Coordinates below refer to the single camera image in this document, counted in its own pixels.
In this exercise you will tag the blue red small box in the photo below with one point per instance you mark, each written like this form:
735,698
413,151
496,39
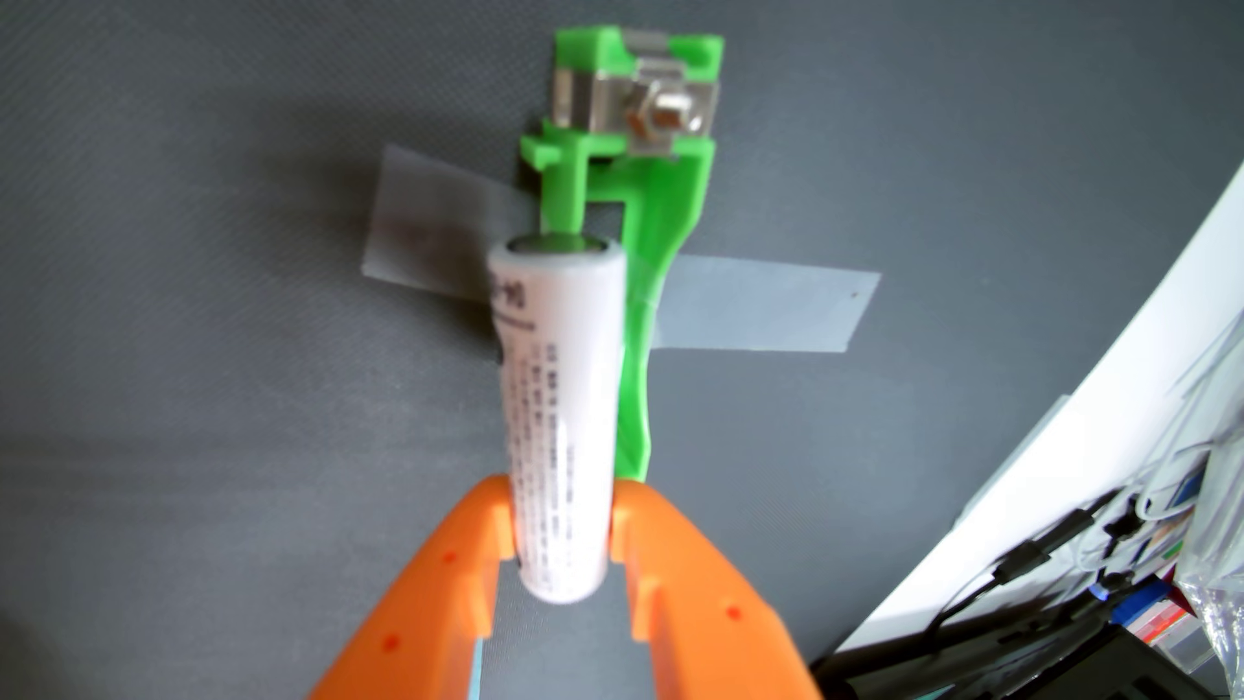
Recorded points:
1152,608

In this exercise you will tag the dark grey mat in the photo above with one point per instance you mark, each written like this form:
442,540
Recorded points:
194,389

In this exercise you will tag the clear plastic bag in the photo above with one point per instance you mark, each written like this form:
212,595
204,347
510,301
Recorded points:
1225,544

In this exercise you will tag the black Dell laptop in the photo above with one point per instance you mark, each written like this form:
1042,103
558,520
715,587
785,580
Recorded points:
1118,673

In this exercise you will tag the white cylindrical battery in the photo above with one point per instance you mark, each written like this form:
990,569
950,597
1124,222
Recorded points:
564,408

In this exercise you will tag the green battery holder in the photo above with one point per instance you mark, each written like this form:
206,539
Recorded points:
661,204

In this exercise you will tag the translucent grey tape strip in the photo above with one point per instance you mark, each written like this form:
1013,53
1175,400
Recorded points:
758,306

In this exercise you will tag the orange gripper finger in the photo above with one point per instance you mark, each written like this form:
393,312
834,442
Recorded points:
428,622
709,632

